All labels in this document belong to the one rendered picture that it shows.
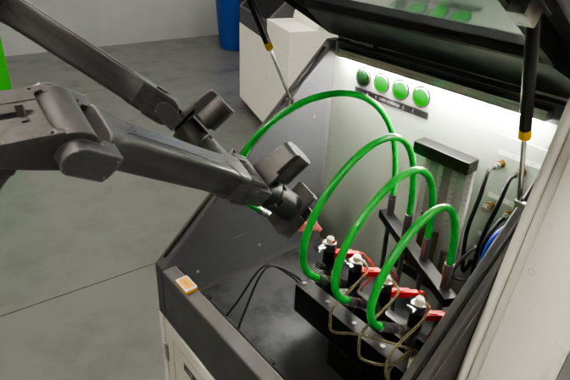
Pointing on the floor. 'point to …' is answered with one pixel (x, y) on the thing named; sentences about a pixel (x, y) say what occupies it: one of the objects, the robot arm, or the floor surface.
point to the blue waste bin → (228, 17)
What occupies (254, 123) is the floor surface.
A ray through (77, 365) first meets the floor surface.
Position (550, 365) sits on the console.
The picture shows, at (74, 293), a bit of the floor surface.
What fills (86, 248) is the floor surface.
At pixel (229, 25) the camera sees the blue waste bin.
